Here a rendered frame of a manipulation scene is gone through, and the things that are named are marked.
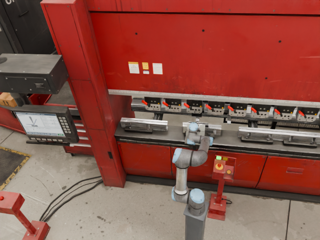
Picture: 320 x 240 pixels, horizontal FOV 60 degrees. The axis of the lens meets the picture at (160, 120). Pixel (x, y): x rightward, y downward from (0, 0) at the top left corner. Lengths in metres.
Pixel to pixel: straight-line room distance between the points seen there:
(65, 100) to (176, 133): 1.36
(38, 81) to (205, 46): 1.27
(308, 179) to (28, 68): 2.83
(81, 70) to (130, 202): 1.77
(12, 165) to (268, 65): 3.49
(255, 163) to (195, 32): 1.52
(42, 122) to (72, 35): 0.74
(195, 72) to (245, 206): 1.78
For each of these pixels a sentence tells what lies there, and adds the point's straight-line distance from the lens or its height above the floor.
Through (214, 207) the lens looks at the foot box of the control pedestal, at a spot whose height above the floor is 0.12.
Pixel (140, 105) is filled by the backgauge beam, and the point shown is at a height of 0.98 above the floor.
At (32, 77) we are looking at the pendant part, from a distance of 2.18.
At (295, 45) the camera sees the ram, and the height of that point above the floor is 1.92.
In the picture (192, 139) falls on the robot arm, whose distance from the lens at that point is 2.42.
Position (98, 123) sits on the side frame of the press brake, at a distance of 2.76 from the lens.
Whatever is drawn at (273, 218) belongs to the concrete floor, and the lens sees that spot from 3.51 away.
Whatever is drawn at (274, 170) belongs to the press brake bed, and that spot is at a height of 0.54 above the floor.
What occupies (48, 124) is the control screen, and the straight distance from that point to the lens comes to 2.44.
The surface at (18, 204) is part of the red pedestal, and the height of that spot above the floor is 0.74.
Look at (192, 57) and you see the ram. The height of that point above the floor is 1.78.
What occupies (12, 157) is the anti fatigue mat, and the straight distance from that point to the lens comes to 4.48.
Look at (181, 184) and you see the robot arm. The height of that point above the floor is 1.12.
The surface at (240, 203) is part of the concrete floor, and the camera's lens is 3.51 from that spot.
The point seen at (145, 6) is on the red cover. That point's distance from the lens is 2.17.
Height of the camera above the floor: 3.01
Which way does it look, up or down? 44 degrees down
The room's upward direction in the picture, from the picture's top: 5 degrees counter-clockwise
